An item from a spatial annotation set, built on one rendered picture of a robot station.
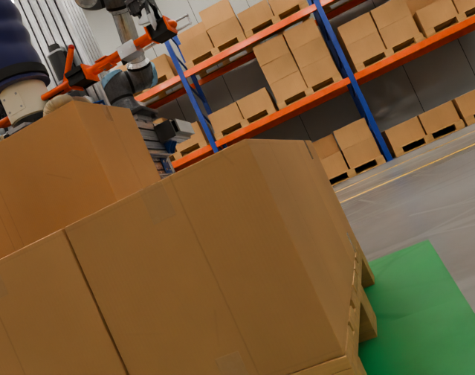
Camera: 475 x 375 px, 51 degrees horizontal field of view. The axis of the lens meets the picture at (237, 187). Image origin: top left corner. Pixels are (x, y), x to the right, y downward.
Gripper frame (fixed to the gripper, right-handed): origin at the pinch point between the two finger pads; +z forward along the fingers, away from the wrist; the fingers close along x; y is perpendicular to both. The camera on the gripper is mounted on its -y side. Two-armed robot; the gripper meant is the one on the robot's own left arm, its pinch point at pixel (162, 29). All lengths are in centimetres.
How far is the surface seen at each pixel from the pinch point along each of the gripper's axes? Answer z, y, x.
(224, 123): -74, 181, -708
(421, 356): 110, -39, 56
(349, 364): 97, -30, 81
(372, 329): 108, -29, 38
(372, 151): 84, -34, -728
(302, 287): 82, -28, 80
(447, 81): 25, -213, -875
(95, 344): 78, 14, 81
